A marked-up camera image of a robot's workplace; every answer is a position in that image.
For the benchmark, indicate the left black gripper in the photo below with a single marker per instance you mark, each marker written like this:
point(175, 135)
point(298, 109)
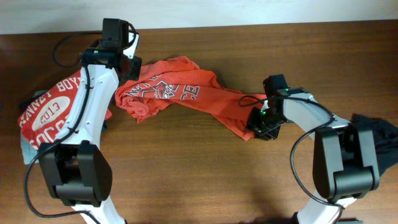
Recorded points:
point(133, 66)

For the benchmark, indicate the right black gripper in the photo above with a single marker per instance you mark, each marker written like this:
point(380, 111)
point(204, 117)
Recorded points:
point(252, 126)

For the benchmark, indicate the orange t-shirt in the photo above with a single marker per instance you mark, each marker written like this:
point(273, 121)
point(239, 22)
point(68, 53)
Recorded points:
point(180, 80)

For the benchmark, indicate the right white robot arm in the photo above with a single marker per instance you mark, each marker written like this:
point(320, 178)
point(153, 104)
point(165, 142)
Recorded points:
point(344, 166)

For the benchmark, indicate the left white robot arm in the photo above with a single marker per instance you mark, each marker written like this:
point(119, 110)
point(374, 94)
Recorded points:
point(74, 169)

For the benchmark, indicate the folded navy shirt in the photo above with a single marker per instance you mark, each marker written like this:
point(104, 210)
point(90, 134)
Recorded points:
point(23, 106)

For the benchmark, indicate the folded red soccer shirt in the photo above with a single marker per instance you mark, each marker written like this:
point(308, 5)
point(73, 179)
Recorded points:
point(52, 115)

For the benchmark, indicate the crumpled dark green shirt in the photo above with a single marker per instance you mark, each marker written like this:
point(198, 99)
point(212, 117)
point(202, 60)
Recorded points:
point(385, 139)

